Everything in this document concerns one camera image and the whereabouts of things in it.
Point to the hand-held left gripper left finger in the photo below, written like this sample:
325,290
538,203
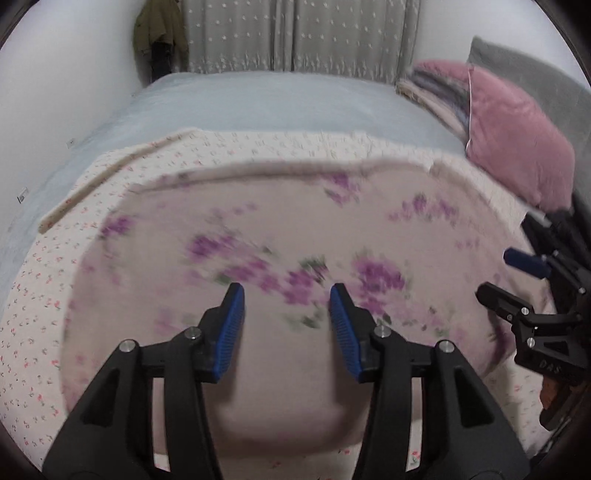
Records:
228,332

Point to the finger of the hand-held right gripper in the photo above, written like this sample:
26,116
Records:
526,261
501,300

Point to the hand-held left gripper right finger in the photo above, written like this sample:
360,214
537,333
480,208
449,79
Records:
344,332

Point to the floral padded jacket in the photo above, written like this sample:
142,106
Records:
277,221

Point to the person's right hand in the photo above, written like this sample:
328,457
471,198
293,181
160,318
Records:
551,397

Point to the pink velvet pillow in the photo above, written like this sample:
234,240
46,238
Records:
512,134

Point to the cherry print bed sheet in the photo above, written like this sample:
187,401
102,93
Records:
46,286

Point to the folded pink grey blanket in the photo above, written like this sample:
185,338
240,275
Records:
434,87

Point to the grey quilted pillow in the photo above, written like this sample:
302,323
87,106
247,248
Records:
531,60

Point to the grey bed cover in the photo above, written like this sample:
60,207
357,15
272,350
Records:
277,101

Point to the dark hanging pants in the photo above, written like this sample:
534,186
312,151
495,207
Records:
161,62

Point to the grey star print curtain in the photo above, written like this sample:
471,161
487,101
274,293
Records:
235,32
355,37

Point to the olive hanging jacket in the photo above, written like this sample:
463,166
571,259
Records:
157,23

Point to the white wall socket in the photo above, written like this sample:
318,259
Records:
22,197

